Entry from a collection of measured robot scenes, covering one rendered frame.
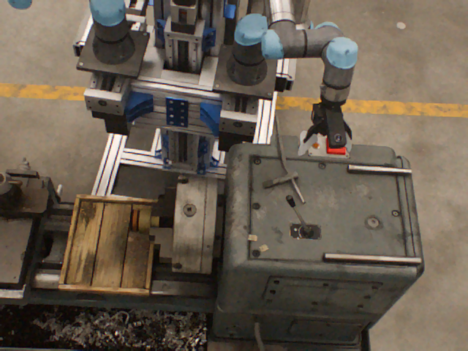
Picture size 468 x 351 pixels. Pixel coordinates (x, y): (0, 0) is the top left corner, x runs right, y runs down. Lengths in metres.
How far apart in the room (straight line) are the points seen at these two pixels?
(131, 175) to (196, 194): 1.27
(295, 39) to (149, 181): 1.62
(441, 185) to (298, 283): 1.90
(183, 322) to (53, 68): 2.01
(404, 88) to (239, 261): 2.44
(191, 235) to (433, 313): 1.73
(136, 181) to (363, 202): 1.48
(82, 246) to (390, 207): 1.05
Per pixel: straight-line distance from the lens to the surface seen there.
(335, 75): 1.52
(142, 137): 3.16
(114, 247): 2.11
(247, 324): 2.21
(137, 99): 2.27
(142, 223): 1.89
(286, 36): 1.56
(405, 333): 3.11
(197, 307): 2.20
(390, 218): 1.84
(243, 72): 2.11
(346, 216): 1.80
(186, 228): 1.76
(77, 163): 3.36
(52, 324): 2.39
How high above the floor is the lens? 2.80
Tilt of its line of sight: 59 degrees down
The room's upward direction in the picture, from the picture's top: 9 degrees clockwise
